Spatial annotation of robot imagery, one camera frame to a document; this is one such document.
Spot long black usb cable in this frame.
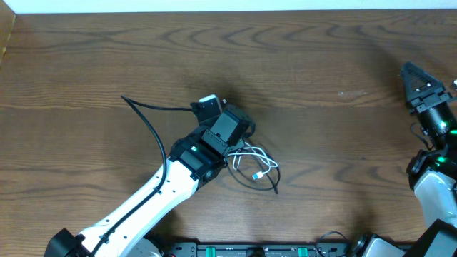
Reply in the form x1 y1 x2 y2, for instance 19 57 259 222
226 142 281 196

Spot white usb cable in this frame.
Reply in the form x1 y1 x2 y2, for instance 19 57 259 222
227 141 279 181

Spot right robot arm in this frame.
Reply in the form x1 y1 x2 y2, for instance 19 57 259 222
401 62 456 256

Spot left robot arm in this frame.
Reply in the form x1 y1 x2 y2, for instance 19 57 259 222
45 104 255 256

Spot left camera black cable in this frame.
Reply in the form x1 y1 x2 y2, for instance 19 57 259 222
91 95 196 257

